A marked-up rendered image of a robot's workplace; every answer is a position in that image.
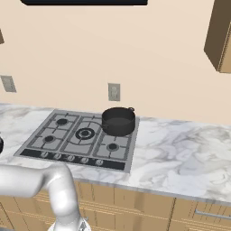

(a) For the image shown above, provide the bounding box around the black cooking pot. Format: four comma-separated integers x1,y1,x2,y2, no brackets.
101,106,136,137

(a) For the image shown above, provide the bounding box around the grey gas hob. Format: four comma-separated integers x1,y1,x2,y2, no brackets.
13,108,141,174

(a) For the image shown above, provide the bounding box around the brown wooden base cupboard front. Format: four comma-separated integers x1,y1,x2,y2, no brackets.
0,179,176,231

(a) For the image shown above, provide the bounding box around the brown wooden drawer front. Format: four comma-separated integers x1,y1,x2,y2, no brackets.
168,197,231,231

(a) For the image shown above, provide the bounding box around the grey drawer handle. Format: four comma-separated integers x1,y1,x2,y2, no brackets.
194,209,231,221

